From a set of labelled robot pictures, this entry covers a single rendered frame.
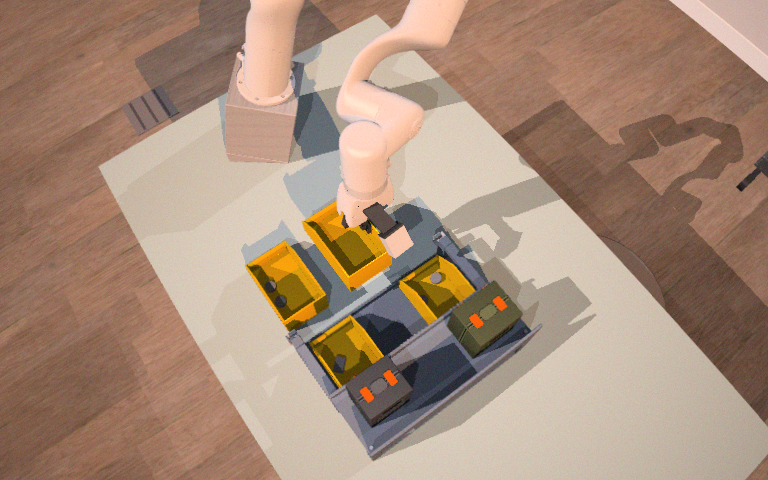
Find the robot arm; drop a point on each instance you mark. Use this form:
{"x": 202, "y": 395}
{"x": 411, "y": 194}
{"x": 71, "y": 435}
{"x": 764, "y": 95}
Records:
{"x": 392, "y": 120}

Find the dark grey tool case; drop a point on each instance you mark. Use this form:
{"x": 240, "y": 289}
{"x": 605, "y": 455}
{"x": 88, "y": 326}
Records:
{"x": 379, "y": 388}

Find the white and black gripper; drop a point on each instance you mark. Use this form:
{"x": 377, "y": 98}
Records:
{"x": 352, "y": 207}

